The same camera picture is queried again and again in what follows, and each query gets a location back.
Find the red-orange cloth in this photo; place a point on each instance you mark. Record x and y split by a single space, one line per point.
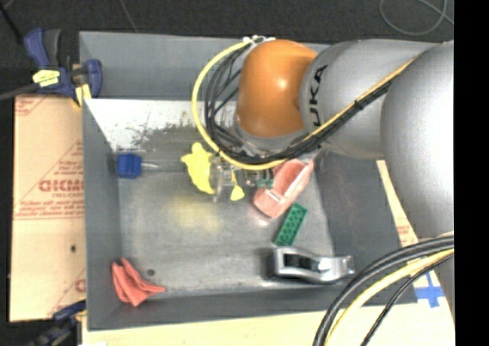
131 285

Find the clear plastic bottle blue cap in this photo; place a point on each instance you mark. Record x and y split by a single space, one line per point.
130 165

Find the grey metal bin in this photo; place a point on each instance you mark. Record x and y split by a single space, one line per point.
183 237

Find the pink toy shoe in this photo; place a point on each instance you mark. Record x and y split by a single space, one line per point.
284 189

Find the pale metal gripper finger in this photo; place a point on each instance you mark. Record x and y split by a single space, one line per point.
221 167
223 190

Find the dark green flat block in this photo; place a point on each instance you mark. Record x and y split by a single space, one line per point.
291 224

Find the yellow soft toy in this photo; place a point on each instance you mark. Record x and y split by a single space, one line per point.
198 171

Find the silver grey stapler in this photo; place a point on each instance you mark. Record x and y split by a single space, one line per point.
305 266

